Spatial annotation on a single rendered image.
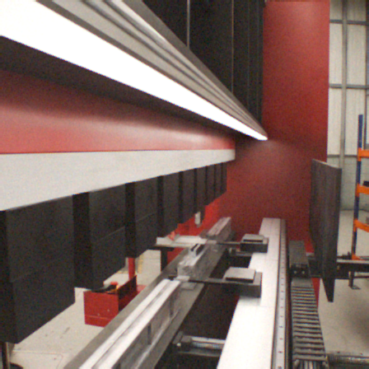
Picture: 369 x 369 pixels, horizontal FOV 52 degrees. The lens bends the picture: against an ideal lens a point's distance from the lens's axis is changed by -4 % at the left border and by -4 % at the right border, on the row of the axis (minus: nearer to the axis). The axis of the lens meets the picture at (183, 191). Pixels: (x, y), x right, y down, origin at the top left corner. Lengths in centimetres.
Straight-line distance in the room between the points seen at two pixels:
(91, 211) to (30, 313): 20
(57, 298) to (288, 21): 225
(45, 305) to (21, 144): 21
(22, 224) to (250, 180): 208
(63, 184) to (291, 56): 210
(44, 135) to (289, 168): 205
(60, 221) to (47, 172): 7
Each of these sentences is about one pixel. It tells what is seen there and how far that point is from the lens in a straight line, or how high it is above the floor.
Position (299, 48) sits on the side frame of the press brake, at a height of 200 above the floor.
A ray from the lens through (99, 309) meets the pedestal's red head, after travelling 168.
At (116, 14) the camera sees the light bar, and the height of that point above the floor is 147.
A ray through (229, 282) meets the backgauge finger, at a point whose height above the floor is 102.
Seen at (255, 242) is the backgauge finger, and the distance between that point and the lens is 160.
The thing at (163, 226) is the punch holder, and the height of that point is 119.
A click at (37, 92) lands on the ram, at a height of 146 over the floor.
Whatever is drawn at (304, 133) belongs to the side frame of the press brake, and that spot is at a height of 149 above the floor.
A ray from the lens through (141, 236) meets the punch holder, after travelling 87.
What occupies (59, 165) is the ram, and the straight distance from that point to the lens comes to 56.
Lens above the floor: 140
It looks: 6 degrees down
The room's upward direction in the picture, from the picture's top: straight up
